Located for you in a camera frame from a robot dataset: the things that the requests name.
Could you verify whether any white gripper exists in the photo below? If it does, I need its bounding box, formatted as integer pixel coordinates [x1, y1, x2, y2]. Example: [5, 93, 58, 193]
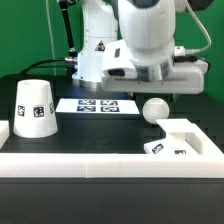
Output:
[102, 58, 210, 94]

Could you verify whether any grey camera cable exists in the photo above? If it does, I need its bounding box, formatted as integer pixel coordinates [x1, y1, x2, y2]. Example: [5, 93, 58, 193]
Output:
[184, 0, 213, 56]

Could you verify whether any white marker sheet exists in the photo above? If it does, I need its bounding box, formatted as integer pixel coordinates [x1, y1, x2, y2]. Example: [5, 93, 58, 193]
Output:
[56, 98, 139, 114]

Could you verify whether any white lamp shade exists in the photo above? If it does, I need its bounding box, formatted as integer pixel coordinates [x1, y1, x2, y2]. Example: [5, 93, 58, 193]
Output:
[13, 79, 58, 138]

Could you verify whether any black cable bundle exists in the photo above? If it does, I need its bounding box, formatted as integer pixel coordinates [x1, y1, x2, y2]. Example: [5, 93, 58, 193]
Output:
[19, 0, 79, 76]

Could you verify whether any white lamp base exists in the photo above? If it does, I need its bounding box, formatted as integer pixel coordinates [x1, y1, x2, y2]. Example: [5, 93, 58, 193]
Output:
[144, 119, 198, 157]

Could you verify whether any white lamp bulb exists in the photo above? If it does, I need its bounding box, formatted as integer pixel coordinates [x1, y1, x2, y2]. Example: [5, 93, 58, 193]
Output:
[142, 98, 170, 124]

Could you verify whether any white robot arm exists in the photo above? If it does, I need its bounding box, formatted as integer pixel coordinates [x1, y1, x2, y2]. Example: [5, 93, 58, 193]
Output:
[72, 0, 214, 94]

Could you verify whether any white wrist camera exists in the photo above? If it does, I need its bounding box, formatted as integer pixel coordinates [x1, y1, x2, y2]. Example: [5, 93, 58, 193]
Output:
[102, 40, 137, 79]

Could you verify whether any white U-shaped fence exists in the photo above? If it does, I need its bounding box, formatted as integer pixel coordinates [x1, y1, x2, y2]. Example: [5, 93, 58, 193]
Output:
[0, 122, 224, 178]

